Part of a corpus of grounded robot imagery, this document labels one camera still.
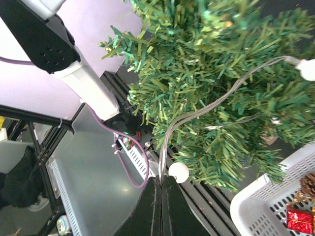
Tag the white bulb string lights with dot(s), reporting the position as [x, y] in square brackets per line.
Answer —
[306, 68]

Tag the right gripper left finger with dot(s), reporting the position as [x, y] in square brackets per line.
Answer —
[145, 219]

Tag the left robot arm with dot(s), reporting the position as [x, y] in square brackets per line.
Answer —
[50, 46]

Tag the left black corner post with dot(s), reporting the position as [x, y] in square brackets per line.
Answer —
[28, 116]

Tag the brown pinecone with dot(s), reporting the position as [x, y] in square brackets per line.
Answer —
[307, 184]

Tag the white perforated plastic basket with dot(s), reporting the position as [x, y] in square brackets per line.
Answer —
[260, 208]

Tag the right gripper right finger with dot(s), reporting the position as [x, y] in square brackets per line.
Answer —
[177, 219]

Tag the red gift box ornament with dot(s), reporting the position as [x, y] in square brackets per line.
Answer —
[300, 220]

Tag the small green christmas tree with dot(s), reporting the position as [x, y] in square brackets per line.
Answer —
[189, 53]

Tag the left circuit board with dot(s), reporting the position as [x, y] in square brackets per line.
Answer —
[129, 143]

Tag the white slotted cable duct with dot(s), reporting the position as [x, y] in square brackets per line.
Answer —
[138, 161]

